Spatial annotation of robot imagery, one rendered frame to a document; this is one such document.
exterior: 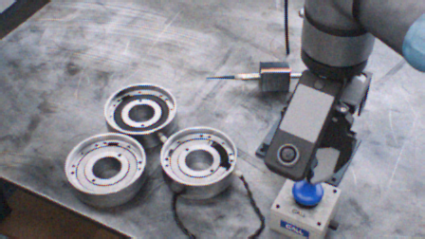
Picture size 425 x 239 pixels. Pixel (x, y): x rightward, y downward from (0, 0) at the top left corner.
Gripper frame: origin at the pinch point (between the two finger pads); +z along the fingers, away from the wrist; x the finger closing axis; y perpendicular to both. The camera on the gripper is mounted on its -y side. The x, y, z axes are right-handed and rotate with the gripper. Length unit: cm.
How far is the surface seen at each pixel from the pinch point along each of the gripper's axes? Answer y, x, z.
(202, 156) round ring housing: 2.1, 16.6, 6.9
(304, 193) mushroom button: -1.1, 0.1, 1.3
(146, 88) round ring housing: 8.6, 30.0, 5.0
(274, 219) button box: -3.6, 2.8, 5.6
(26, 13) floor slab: 92, 149, 89
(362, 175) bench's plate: 10.6, -4.7, 8.2
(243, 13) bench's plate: 36.8, 27.5, 8.3
